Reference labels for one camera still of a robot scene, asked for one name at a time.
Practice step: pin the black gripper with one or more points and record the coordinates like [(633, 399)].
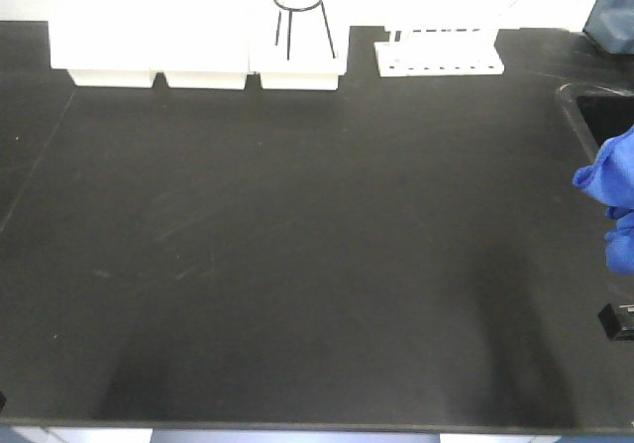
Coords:
[(617, 321)]

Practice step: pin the blue cloth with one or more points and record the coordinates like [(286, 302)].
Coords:
[(609, 181)]

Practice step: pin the black sink basin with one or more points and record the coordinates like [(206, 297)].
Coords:
[(596, 113)]

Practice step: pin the blue grey bin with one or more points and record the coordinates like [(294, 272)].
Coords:
[(610, 26)]

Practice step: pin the white test tube rack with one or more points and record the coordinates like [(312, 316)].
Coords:
[(444, 51)]

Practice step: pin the white middle storage bin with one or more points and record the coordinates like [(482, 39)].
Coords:
[(202, 44)]

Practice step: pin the white left storage bin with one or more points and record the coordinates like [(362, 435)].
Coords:
[(100, 44)]

